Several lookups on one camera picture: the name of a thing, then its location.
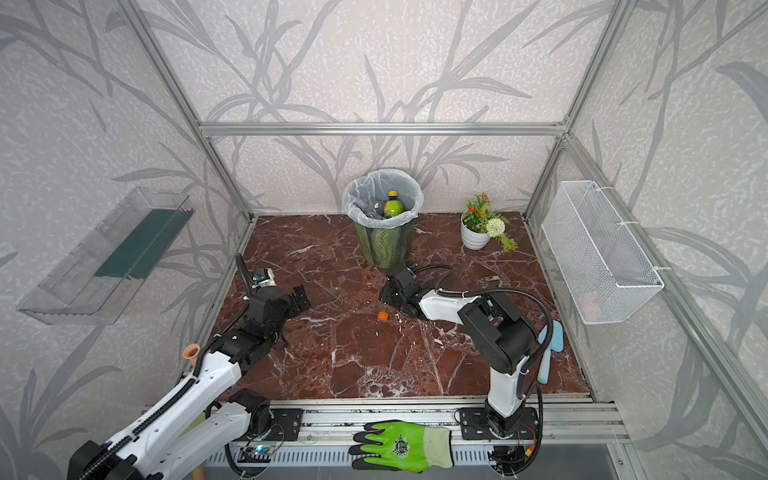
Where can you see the green yellow-cap bottle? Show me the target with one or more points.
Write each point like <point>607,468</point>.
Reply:
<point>393,207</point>

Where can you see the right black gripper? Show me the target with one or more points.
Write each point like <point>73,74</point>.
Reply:
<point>397,288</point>

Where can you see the white wire mesh basket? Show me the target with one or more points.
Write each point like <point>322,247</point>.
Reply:
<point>608,274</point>

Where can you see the clear acrylic wall shelf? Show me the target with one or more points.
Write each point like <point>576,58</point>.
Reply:
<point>95,282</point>

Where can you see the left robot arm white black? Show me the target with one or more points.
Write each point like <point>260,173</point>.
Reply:
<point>189,424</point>

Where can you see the small circuit board green led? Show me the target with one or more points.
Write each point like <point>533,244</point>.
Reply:
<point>258,454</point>

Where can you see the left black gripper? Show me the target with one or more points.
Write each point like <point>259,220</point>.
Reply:
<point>271,297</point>

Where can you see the brown trowel handle end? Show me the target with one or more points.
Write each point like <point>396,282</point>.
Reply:
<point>191,352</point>

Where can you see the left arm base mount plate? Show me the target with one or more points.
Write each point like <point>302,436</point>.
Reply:
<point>285,426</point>

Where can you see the green wood-pattern trash bin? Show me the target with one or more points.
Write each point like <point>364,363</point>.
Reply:
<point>385,249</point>

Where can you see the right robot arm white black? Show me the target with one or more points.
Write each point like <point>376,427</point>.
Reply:
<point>500,332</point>

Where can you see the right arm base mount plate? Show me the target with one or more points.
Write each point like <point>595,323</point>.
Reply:
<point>477,422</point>

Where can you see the white pot with flowers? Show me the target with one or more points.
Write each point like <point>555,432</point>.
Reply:
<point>480,224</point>

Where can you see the clear plastic bin liner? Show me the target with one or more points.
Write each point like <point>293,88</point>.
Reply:
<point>364,198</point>

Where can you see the green and black work glove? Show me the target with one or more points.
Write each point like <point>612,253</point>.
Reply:
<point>395,445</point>

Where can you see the clear bottle white cap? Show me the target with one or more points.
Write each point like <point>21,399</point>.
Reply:
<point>373,210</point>

